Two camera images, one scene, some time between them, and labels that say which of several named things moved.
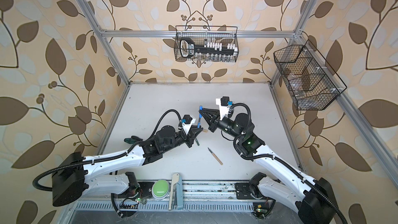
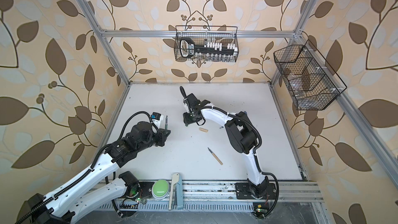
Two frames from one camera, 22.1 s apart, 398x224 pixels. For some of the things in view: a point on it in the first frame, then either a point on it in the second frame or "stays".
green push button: x=160 y=189 stays
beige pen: x=215 y=156 stays
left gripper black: x=190 y=135 → x=162 y=138
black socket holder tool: x=188 y=48 stays
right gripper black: x=215 y=118 → x=186 y=119
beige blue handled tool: x=176 y=179 stays
